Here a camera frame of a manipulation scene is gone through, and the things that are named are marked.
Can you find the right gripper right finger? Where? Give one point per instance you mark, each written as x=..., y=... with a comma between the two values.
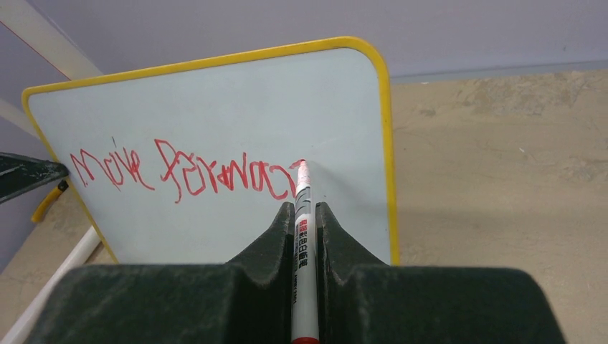
x=363, y=300

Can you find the yellow framed whiteboard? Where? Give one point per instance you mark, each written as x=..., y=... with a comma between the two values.
x=190, y=162

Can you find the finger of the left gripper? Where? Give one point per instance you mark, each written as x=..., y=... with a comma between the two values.
x=21, y=174

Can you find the yellow handled pliers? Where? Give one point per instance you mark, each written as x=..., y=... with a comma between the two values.
x=48, y=200

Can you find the white PVC pipe frame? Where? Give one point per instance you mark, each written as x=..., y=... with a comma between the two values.
x=35, y=256

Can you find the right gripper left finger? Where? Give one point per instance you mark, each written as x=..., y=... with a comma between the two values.
x=245, y=300

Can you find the red whiteboard marker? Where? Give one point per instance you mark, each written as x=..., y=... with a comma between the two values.
x=304, y=315

